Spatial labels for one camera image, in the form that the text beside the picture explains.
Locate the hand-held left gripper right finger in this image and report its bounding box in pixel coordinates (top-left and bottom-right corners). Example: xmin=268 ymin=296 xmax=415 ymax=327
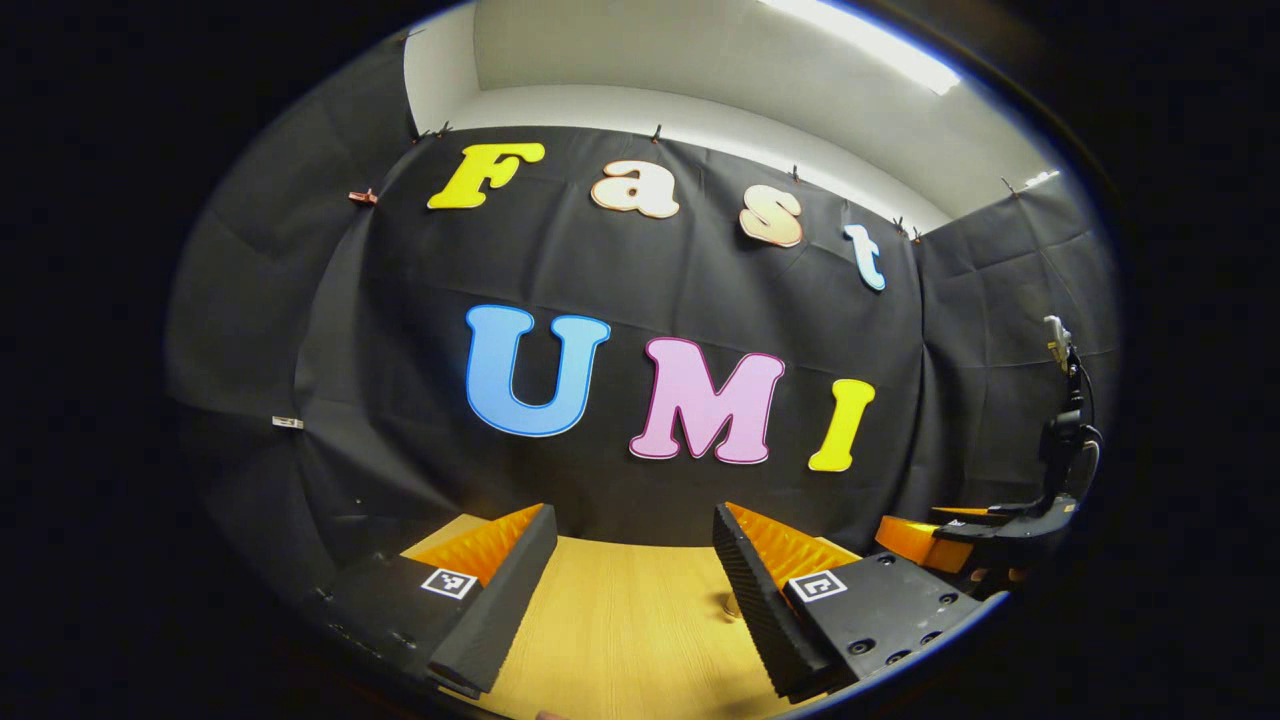
xmin=712 ymin=502 xmax=1006 ymax=704

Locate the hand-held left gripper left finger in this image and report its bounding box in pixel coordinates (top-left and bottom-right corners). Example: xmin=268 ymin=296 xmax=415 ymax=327
xmin=300 ymin=503 xmax=559 ymax=699

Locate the wooden desktop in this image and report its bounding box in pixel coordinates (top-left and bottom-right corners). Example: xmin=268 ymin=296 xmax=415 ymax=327
xmin=400 ymin=513 xmax=871 ymax=720

